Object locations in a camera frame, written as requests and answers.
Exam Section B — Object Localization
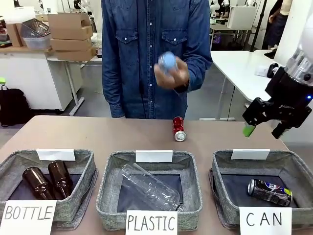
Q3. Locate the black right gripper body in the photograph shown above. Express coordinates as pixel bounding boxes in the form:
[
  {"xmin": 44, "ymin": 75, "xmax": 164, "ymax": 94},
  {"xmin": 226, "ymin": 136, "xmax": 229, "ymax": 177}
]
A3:
[{"xmin": 265, "ymin": 66, "xmax": 313, "ymax": 129}]

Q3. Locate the black crushed soda can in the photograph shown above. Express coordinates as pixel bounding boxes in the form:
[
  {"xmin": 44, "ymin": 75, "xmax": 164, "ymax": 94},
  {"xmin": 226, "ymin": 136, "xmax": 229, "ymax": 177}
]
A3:
[{"xmin": 247, "ymin": 178, "xmax": 293, "ymax": 207}]

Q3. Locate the plastic bottle with blue cap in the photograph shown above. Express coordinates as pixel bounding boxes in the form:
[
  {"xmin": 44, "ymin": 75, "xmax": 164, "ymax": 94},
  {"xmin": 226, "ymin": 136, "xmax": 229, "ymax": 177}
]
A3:
[{"xmin": 157, "ymin": 51, "xmax": 178, "ymax": 74}]

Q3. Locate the clear plastic bottle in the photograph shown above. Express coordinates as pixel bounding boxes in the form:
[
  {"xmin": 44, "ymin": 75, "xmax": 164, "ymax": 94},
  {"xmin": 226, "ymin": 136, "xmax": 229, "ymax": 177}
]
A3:
[{"xmin": 121, "ymin": 163, "xmax": 184, "ymax": 212}]

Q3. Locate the brown glass bottle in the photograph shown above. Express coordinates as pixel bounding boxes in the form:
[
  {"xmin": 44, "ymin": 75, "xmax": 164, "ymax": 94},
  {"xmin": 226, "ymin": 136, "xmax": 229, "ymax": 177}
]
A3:
[
  {"xmin": 47, "ymin": 160, "xmax": 74, "ymax": 200},
  {"xmin": 22, "ymin": 166, "xmax": 53, "ymax": 200}
]

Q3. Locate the person's right forearm denim sleeve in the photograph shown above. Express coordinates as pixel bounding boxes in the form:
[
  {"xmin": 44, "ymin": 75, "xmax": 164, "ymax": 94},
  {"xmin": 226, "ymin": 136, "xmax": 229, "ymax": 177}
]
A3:
[{"xmin": 101, "ymin": 58, "xmax": 126, "ymax": 118}]

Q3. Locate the person's left forearm denim sleeve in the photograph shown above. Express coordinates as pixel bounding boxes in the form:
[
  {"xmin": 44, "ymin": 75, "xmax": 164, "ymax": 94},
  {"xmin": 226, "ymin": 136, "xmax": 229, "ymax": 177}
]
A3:
[{"xmin": 174, "ymin": 46, "xmax": 213, "ymax": 94}]

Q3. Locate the grey fabric basket can label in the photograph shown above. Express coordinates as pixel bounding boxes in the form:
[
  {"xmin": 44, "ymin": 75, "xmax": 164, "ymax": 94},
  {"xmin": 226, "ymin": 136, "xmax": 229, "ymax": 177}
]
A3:
[{"xmin": 209, "ymin": 149, "xmax": 313, "ymax": 230}]

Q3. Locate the red crushed soda can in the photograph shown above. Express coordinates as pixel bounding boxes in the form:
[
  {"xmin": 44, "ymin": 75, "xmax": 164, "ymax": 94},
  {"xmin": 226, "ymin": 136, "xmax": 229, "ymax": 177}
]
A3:
[{"xmin": 173, "ymin": 116, "xmax": 188, "ymax": 142}]

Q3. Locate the white paper sign CAN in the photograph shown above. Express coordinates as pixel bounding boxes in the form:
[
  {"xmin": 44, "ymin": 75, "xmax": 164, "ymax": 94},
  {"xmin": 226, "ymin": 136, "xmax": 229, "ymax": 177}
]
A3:
[{"xmin": 239, "ymin": 207, "xmax": 293, "ymax": 235}]

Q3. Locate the grey fabric basket plastic label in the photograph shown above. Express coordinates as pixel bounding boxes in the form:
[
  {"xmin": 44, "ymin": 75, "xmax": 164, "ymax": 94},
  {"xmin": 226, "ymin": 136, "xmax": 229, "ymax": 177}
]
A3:
[{"xmin": 95, "ymin": 150, "xmax": 203, "ymax": 232}]

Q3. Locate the grey fabric basket bottle label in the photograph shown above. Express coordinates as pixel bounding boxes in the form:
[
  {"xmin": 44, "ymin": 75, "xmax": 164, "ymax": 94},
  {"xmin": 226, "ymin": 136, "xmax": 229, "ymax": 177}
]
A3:
[{"xmin": 0, "ymin": 148, "xmax": 98, "ymax": 231}]

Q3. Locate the black mesh basket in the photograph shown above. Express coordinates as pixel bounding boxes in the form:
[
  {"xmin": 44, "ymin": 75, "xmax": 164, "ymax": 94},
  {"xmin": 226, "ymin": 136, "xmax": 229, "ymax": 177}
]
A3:
[{"xmin": 21, "ymin": 19, "xmax": 51, "ymax": 39}]

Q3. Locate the person's left hand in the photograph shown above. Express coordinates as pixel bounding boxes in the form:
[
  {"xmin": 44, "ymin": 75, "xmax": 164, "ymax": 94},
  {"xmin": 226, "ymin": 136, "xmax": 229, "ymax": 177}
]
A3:
[{"xmin": 154, "ymin": 58, "xmax": 190, "ymax": 90}]

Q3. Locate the small black device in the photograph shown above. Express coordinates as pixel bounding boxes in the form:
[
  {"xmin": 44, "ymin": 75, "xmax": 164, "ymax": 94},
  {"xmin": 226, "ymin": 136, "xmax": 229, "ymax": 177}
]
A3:
[{"xmin": 267, "ymin": 63, "xmax": 280, "ymax": 79}]

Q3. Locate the blank white card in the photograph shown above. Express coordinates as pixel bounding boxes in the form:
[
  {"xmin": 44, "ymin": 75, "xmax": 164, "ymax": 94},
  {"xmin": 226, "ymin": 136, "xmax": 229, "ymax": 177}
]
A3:
[
  {"xmin": 230, "ymin": 148, "xmax": 271, "ymax": 161},
  {"xmin": 135, "ymin": 150, "xmax": 173, "ymax": 163},
  {"xmin": 36, "ymin": 148, "xmax": 76, "ymax": 162}
]

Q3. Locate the small white device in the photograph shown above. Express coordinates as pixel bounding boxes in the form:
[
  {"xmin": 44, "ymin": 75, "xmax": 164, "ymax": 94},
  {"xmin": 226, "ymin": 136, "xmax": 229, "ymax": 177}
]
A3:
[{"xmin": 254, "ymin": 65, "xmax": 269, "ymax": 77}]

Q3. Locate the large white table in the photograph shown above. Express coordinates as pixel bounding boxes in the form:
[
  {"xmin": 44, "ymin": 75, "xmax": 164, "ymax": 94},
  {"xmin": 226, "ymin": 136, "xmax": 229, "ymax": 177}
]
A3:
[{"xmin": 199, "ymin": 49, "xmax": 294, "ymax": 121}]

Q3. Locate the background person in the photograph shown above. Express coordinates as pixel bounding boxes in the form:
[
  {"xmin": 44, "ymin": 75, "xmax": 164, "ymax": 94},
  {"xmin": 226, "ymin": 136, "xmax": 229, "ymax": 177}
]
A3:
[{"xmin": 268, "ymin": 0, "xmax": 293, "ymax": 49}]

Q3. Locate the black tripod pole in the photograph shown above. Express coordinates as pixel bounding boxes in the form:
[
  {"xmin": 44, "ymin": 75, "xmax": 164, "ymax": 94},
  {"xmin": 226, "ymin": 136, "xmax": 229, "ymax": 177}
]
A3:
[{"xmin": 249, "ymin": 0, "xmax": 268, "ymax": 52}]

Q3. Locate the white box in background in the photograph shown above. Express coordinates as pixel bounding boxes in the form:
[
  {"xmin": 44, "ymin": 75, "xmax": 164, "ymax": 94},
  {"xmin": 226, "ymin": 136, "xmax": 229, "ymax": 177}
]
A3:
[{"xmin": 226, "ymin": 5, "xmax": 258, "ymax": 30}]

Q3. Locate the background white robot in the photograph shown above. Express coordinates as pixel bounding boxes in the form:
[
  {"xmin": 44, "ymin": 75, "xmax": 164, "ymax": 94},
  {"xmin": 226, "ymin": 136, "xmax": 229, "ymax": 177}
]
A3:
[
  {"xmin": 73, "ymin": 0, "xmax": 89, "ymax": 12},
  {"xmin": 210, "ymin": 0, "xmax": 230, "ymax": 18}
]

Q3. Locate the person's torso denim shirt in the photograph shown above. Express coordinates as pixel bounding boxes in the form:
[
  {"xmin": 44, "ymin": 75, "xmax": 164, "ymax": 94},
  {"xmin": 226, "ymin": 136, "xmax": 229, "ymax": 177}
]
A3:
[{"xmin": 101, "ymin": 0, "xmax": 213, "ymax": 120}]

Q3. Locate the white paper sign PLASTIC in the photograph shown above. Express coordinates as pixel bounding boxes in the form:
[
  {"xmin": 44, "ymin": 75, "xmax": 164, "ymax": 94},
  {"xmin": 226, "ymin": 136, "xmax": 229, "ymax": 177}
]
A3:
[{"xmin": 125, "ymin": 210, "xmax": 178, "ymax": 235}]

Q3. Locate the white table with metal legs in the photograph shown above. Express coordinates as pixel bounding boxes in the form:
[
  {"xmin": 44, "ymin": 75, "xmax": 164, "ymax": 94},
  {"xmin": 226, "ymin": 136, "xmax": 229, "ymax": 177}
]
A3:
[{"xmin": 46, "ymin": 55, "xmax": 103, "ymax": 117}]

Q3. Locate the flat cardboard box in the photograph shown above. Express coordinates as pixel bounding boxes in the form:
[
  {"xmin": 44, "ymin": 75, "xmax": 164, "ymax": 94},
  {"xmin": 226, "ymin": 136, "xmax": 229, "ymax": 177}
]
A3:
[
  {"xmin": 49, "ymin": 25, "xmax": 94, "ymax": 40},
  {"xmin": 55, "ymin": 47, "xmax": 97, "ymax": 61},
  {"xmin": 50, "ymin": 37, "xmax": 92, "ymax": 51}
]

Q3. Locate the open cardboard box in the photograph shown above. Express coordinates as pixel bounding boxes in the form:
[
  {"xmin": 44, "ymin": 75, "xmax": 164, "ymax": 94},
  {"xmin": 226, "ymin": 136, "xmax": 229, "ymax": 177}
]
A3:
[{"xmin": 47, "ymin": 12, "xmax": 92, "ymax": 29}]

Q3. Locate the white cabinet with wooden top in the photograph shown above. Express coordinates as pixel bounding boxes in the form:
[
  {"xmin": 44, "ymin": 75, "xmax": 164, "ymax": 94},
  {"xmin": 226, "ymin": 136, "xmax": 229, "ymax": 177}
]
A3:
[{"xmin": 0, "ymin": 46, "xmax": 74, "ymax": 111}]

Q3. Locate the clear plastic storage bin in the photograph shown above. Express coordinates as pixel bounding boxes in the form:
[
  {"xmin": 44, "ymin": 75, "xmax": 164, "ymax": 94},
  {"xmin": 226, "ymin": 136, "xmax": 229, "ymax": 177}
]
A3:
[{"xmin": 23, "ymin": 34, "xmax": 52, "ymax": 50}]

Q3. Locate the black backpack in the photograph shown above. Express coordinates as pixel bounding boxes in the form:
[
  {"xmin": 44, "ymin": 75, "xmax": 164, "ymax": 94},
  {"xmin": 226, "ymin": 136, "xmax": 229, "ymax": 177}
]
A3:
[{"xmin": 0, "ymin": 85, "xmax": 32, "ymax": 127}]

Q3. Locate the white paper sign BOTTLE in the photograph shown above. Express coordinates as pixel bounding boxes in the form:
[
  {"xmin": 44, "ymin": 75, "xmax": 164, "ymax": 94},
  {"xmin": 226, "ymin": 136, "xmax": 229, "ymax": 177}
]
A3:
[{"xmin": 0, "ymin": 199, "xmax": 57, "ymax": 235}]

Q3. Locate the small brown cardboard box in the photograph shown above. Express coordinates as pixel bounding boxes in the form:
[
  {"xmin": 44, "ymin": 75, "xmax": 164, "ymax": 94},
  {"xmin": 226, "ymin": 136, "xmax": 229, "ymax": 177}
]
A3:
[{"xmin": 6, "ymin": 23, "xmax": 27, "ymax": 47}]

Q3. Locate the white foam block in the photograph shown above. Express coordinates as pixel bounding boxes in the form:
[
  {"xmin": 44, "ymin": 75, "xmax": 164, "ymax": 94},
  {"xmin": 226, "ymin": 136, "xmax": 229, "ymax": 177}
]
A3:
[{"xmin": 4, "ymin": 6, "xmax": 36, "ymax": 24}]

